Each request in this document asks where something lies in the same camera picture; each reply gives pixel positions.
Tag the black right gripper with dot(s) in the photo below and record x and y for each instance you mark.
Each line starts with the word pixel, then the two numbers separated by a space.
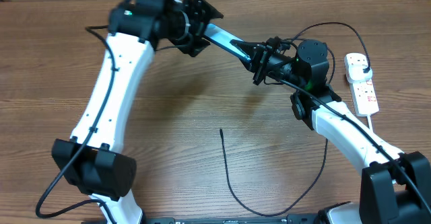
pixel 258 48

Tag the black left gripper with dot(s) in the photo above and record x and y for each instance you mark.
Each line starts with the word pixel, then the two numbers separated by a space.
pixel 201 12

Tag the blue-screen smartphone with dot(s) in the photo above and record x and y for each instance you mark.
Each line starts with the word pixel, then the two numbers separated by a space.
pixel 222 38

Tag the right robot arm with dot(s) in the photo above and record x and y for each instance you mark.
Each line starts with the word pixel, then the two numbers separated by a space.
pixel 395 186

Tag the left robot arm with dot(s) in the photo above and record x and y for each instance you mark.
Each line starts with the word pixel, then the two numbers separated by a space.
pixel 92 157

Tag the white charger plug adapter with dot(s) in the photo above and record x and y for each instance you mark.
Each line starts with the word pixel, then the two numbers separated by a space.
pixel 356 73

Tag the white power strip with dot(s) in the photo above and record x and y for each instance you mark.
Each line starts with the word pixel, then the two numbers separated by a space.
pixel 363 93

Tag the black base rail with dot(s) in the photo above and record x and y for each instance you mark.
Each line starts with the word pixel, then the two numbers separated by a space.
pixel 303 218

